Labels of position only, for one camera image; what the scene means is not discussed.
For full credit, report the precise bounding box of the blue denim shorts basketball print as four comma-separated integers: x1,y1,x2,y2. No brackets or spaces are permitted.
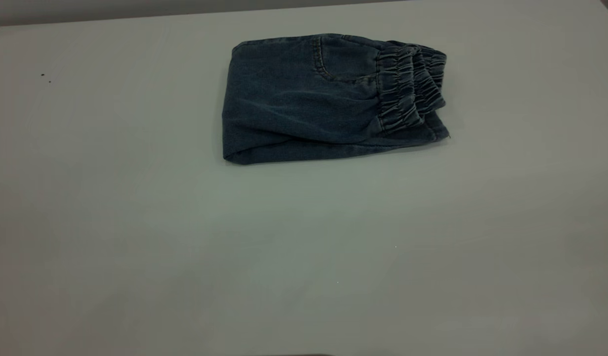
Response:
221,33,451,166

